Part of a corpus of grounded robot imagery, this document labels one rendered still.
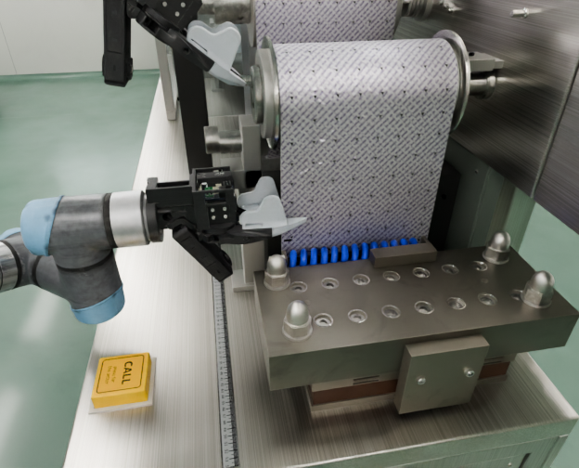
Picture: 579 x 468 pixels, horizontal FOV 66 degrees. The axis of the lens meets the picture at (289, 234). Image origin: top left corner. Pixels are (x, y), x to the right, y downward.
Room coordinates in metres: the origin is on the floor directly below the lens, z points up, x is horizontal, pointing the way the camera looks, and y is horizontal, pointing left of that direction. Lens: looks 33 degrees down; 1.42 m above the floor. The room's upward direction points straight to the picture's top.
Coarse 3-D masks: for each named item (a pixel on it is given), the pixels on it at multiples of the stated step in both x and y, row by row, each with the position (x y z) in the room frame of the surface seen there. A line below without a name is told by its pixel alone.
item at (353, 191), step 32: (288, 160) 0.55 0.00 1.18; (320, 160) 0.56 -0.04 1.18; (352, 160) 0.56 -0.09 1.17; (384, 160) 0.57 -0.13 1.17; (416, 160) 0.58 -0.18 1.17; (288, 192) 0.55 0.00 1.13; (320, 192) 0.56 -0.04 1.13; (352, 192) 0.56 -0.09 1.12; (384, 192) 0.57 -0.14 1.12; (416, 192) 0.58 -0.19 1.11; (320, 224) 0.56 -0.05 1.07; (352, 224) 0.56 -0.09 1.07; (384, 224) 0.57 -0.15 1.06; (416, 224) 0.58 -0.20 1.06; (288, 256) 0.55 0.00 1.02
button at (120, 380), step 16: (144, 352) 0.45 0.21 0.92; (112, 368) 0.42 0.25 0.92; (128, 368) 0.42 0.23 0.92; (144, 368) 0.42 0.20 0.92; (96, 384) 0.39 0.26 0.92; (112, 384) 0.39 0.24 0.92; (128, 384) 0.39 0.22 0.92; (144, 384) 0.39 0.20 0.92; (96, 400) 0.37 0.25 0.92; (112, 400) 0.37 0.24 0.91; (128, 400) 0.38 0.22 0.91; (144, 400) 0.38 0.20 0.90
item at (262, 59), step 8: (256, 56) 0.63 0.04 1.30; (264, 56) 0.59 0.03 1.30; (256, 64) 0.63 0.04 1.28; (264, 64) 0.57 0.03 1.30; (264, 72) 0.56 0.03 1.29; (264, 80) 0.56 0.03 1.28; (264, 88) 0.55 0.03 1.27; (272, 88) 0.55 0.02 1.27; (264, 96) 0.55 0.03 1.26; (272, 96) 0.55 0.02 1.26; (264, 104) 0.55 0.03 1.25; (272, 104) 0.55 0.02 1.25; (456, 104) 0.60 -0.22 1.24; (264, 112) 0.56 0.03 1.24; (272, 112) 0.55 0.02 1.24; (264, 120) 0.56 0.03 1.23; (272, 120) 0.55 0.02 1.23; (264, 128) 0.56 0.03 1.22; (272, 128) 0.56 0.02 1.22; (264, 136) 0.57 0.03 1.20
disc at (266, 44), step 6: (264, 36) 0.61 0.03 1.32; (264, 42) 0.62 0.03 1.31; (270, 42) 0.58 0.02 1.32; (264, 48) 0.62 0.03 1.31; (270, 48) 0.57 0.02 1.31; (270, 54) 0.57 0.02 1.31; (270, 60) 0.57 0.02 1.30; (270, 66) 0.57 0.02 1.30; (276, 66) 0.55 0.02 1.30; (276, 72) 0.55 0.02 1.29; (276, 78) 0.54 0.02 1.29; (276, 84) 0.54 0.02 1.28; (276, 90) 0.54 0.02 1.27; (276, 96) 0.54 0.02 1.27; (276, 102) 0.54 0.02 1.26; (276, 108) 0.54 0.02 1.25; (276, 114) 0.54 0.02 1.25; (276, 120) 0.54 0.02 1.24; (276, 126) 0.54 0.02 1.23; (276, 132) 0.54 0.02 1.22; (270, 138) 0.58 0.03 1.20; (276, 138) 0.54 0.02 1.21; (270, 144) 0.59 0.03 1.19; (276, 144) 0.55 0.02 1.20
